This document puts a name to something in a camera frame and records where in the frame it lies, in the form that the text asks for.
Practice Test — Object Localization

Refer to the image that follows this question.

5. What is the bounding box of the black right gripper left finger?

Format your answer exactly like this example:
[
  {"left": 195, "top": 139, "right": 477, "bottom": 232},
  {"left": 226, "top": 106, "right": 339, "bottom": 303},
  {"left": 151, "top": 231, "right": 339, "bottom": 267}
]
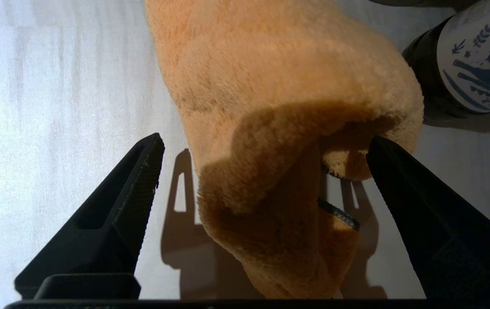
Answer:
[{"left": 14, "top": 133, "right": 165, "bottom": 300}]

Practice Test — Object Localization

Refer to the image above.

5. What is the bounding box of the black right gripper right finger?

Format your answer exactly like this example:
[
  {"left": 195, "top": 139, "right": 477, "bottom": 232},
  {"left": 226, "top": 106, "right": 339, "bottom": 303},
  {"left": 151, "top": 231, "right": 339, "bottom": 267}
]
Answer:
[{"left": 365, "top": 136, "right": 490, "bottom": 301}]

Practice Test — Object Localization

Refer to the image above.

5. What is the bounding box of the orange fluffy cleaning cloth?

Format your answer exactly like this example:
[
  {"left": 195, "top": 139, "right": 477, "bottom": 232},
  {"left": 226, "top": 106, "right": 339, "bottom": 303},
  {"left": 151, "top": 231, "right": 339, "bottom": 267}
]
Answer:
[{"left": 144, "top": 0, "right": 425, "bottom": 300}]

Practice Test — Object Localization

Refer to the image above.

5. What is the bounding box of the dark drink bottle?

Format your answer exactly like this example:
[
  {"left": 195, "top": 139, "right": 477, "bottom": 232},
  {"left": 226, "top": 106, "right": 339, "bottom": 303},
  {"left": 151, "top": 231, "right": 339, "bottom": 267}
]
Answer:
[{"left": 402, "top": 0, "right": 490, "bottom": 118}]

